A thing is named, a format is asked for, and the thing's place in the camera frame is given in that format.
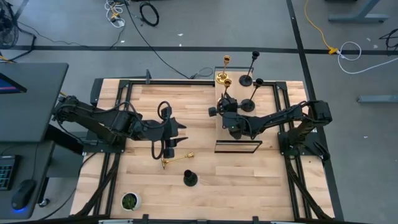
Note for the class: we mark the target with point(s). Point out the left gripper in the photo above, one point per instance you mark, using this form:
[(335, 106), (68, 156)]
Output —
[(169, 132)]

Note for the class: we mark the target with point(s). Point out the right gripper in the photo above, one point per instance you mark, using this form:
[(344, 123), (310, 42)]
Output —
[(231, 119)]

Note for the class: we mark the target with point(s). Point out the gold candlestick holder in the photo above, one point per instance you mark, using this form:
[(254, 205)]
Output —
[(190, 154), (221, 77), (227, 82)]

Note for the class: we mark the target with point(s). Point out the black candlestick holder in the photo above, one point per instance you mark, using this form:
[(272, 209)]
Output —
[(245, 81), (190, 180), (247, 105)]

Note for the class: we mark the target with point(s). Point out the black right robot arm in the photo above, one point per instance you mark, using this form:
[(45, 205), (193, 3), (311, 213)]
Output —
[(280, 119)]

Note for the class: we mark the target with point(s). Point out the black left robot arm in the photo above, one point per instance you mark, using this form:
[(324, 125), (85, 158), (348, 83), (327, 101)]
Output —
[(93, 116)]

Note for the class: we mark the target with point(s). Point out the small plant in white pot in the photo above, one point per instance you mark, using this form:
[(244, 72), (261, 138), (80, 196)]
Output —
[(129, 201)]

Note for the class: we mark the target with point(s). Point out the dark grey desk top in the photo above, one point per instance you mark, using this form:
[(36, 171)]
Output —
[(37, 109), (31, 168)]

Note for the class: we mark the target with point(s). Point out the grey desk foot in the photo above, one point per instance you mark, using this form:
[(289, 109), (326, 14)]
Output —
[(379, 99)]

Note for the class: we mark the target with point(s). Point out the grey desk leg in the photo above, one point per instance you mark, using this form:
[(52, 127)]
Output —
[(357, 17)]

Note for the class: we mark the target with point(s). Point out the black computer mouse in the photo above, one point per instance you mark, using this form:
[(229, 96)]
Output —
[(23, 193)]

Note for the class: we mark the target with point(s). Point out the computer monitor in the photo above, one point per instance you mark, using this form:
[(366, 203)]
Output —
[(9, 85)]

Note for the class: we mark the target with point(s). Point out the backlit black keyboard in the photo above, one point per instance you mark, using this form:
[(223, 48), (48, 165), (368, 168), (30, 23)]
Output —
[(6, 172)]

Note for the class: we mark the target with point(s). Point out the black floor fan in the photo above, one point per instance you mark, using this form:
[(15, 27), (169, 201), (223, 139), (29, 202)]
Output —
[(6, 31)]

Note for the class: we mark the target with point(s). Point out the wooden shelf riser black frame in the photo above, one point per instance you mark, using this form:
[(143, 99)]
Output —
[(236, 90)]

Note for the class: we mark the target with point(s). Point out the black aluminium table frame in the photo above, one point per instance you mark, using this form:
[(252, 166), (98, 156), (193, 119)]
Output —
[(270, 84)]

